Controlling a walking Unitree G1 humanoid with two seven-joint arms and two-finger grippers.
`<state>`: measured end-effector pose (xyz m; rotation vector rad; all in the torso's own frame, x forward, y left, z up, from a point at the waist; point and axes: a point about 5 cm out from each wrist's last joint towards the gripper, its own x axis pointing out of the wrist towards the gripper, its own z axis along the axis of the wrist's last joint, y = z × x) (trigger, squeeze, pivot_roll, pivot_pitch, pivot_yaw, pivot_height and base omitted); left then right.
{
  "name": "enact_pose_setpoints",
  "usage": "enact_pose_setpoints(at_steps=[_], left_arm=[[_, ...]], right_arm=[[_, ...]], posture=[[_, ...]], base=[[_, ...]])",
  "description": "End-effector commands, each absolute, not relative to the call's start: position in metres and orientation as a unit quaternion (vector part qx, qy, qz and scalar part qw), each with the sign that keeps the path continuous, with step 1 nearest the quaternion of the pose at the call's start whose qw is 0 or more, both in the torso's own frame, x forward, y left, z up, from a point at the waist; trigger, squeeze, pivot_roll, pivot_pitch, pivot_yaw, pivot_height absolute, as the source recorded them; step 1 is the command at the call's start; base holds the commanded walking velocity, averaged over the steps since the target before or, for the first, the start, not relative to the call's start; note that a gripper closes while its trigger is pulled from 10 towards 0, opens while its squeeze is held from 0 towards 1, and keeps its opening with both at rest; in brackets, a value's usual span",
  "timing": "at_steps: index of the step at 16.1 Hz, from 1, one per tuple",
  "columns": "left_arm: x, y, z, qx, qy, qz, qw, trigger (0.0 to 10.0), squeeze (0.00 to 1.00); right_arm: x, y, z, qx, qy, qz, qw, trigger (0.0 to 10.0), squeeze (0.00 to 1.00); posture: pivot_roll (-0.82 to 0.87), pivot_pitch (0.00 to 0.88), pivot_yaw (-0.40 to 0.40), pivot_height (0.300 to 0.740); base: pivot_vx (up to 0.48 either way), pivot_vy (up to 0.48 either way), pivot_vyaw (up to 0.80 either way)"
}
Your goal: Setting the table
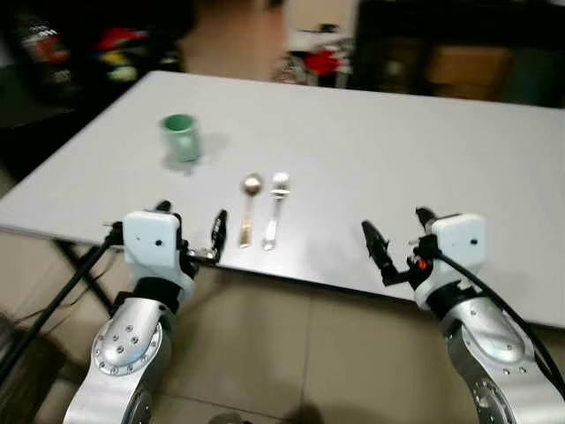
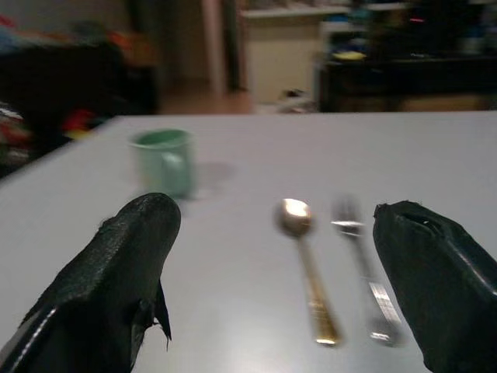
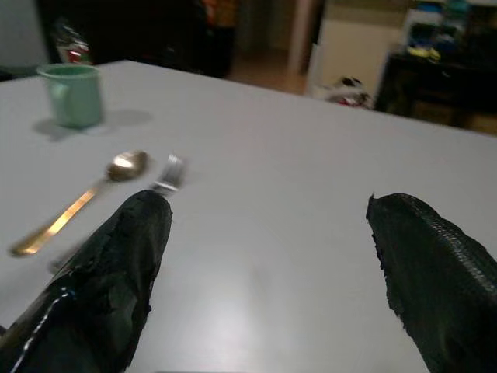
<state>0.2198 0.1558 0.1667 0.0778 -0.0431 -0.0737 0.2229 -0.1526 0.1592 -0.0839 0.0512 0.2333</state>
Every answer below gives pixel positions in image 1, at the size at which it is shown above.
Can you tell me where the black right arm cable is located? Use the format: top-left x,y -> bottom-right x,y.
429,253 -> 565,395

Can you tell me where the black table leg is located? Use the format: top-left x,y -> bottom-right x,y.
53,238 -> 116,312

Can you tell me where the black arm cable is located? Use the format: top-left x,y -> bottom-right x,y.
0,223 -> 124,386
429,253 -> 565,395

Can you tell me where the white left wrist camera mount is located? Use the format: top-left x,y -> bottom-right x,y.
122,210 -> 197,285

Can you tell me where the red rounded object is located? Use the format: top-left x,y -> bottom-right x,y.
95,26 -> 149,54

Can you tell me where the red and white machine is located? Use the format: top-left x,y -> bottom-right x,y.
281,25 -> 350,87

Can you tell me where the brown cardboard box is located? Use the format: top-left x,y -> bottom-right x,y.
427,44 -> 515,91

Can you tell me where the gold metal spoon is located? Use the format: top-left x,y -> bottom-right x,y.
238,173 -> 264,249

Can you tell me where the green ceramic mug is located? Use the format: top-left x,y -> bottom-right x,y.
160,113 -> 204,165

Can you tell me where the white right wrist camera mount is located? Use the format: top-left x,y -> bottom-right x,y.
413,213 -> 488,312

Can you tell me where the dark cabinet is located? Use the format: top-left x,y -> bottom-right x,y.
351,0 -> 565,109

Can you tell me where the silver metal fork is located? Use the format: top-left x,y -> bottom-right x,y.
262,172 -> 291,252

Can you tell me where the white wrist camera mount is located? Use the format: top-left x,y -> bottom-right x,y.
413,213 -> 488,312
122,210 -> 197,285

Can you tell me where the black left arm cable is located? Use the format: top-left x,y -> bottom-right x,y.
0,223 -> 124,386

